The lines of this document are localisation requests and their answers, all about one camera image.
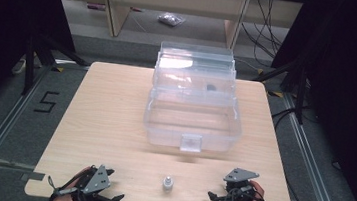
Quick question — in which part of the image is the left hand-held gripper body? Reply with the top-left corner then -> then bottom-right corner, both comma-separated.
54,159 -> 117,201

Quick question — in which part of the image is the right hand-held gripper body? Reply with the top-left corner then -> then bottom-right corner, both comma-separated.
220,166 -> 262,201

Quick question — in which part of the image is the grey tape piece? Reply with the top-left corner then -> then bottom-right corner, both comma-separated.
20,171 -> 46,184

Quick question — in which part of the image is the clear plastic storage box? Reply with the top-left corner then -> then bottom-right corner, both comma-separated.
139,39 -> 251,158

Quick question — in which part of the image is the black metal stand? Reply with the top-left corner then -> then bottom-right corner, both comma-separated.
19,28 -> 94,103
248,52 -> 316,126

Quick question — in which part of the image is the clear plastic bag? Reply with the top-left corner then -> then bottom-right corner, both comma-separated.
155,11 -> 188,29

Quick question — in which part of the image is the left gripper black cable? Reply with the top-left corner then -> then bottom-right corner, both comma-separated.
44,175 -> 63,201

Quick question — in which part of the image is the black cables bundle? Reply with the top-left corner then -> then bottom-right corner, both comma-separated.
237,0 -> 291,60

